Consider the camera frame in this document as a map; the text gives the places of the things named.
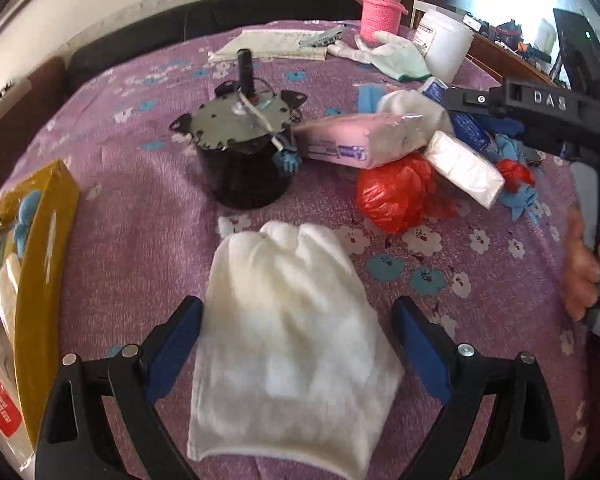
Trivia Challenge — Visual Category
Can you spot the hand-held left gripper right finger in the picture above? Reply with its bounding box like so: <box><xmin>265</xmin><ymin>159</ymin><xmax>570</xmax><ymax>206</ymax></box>
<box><xmin>391</xmin><ymin>296</ymin><xmax>566</xmax><ymax>480</ymax></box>

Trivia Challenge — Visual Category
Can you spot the pile of small tools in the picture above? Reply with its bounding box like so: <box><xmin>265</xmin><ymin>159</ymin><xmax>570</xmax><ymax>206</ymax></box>
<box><xmin>460</xmin><ymin>10</ymin><xmax>562</xmax><ymax>62</ymax></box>

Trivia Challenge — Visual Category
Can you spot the stack of papers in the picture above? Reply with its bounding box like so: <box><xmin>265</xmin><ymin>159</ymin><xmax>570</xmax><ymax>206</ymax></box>
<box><xmin>209</xmin><ymin>30</ymin><xmax>329</xmax><ymax>63</ymax></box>

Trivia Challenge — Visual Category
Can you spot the pink thermos bottle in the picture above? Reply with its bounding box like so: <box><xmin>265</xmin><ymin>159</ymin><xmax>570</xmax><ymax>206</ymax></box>
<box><xmin>358</xmin><ymin>0</ymin><xmax>409</xmax><ymax>44</ymax></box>

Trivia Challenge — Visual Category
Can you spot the white glove green cuff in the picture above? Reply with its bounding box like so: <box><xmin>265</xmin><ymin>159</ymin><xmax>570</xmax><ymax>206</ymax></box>
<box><xmin>327</xmin><ymin>31</ymin><xmax>432</xmax><ymax>82</ymax></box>

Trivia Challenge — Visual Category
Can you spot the black sofa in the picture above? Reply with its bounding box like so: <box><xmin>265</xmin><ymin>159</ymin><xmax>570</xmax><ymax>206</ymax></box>
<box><xmin>67</xmin><ymin>0</ymin><xmax>362</xmax><ymax>82</ymax></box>

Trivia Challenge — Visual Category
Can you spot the pink tissue pack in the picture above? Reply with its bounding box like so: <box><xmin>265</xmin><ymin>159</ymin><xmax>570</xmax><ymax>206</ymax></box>
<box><xmin>292</xmin><ymin>112</ymin><xmax>431</xmax><ymax>171</ymax></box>

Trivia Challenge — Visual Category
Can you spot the blue tissue pack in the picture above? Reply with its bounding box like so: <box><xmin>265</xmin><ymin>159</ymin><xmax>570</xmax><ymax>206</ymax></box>
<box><xmin>420</xmin><ymin>77</ymin><xmax>497</xmax><ymax>152</ymax></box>

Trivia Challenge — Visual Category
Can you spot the small red plastic bag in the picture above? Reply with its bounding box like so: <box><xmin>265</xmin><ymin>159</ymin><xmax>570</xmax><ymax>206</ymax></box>
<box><xmin>495</xmin><ymin>159</ymin><xmax>537</xmax><ymax>189</ymax></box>

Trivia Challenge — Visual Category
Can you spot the white cotton glove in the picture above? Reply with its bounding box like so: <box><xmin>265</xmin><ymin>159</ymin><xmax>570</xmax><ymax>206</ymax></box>
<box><xmin>187</xmin><ymin>220</ymin><xmax>406</xmax><ymax>479</ymax></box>

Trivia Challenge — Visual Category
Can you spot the small grey packet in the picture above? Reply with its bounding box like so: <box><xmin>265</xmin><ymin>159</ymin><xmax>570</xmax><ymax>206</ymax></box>
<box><xmin>300</xmin><ymin>25</ymin><xmax>347</xmax><ymax>49</ymax></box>

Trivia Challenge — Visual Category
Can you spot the blue patterned bundle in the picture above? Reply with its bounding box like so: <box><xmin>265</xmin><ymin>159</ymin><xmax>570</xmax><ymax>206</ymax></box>
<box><xmin>11</xmin><ymin>192</ymin><xmax>44</xmax><ymax>257</ymax></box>

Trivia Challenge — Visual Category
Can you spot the yellow cardboard box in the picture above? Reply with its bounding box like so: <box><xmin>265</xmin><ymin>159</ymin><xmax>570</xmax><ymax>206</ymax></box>
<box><xmin>0</xmin><ymin>159</ymin><xmax>81</xmax><ymax>463</ymax></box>

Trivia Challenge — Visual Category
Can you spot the white plastic jar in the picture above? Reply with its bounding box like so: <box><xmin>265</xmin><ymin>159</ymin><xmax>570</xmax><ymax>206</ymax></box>
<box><xmin>414</xmin><ymin>9</ymin><xmax>474</xmax><ymax>84</ymax></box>

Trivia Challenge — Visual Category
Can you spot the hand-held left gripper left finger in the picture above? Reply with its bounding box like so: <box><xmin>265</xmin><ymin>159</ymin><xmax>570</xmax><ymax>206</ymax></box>
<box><xmin>35</xmin><ymin>296</ymin><xmax>204</xmax><ymax>480</ymax></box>

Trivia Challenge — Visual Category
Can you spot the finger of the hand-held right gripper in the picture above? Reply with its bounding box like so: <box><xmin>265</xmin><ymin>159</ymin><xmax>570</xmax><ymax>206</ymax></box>
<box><xmin>459</xmin><ymin>112</ymin><xmax>527</xmax><ymax>139</ymax></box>
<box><xmin>440</xmin><ymin>85</ymin><xmax>507</xmax><ymax>116</ymax></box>

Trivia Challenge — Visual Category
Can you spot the person's right hand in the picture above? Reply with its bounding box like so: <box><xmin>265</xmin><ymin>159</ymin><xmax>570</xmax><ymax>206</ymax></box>
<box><xmin>562</xmin><ymin>205</ymin><xmax>600</xmax><ymax>321</ymax></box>

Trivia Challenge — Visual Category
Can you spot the white soft tissue pack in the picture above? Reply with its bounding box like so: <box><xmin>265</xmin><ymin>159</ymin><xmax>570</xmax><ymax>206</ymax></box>
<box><xmin>424</xmin><ymin>131</ymin><xmax>506</xmax><ymax>210</ymax></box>

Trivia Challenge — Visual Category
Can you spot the large red plastic bag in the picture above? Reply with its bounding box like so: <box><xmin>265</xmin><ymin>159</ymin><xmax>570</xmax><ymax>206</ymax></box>
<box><xmin>356</xmin><ymin>152</ymin><xmax>439</xmax><ymax>235</ymax></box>

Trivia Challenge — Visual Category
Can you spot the wooden cabinet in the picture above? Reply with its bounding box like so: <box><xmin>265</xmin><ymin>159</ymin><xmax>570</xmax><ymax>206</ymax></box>
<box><xmin>467</xmin><ymin>35</ymin><xmax>557</xmax><ymax>82</ymax></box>

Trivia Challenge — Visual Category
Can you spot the purple floral tablecloth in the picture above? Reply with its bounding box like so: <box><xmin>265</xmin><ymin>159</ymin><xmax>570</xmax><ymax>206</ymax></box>
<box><xmin>0</xmin><ymin>20</ymin><xmax>600</xmax><ymax>480</ymax></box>

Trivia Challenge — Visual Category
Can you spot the black electric motor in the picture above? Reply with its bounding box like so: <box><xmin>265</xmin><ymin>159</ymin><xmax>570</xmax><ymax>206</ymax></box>
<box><xmin>169</xmin><ymin>49</ymin><xmax>309</xmax><ymax>210</ymax></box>

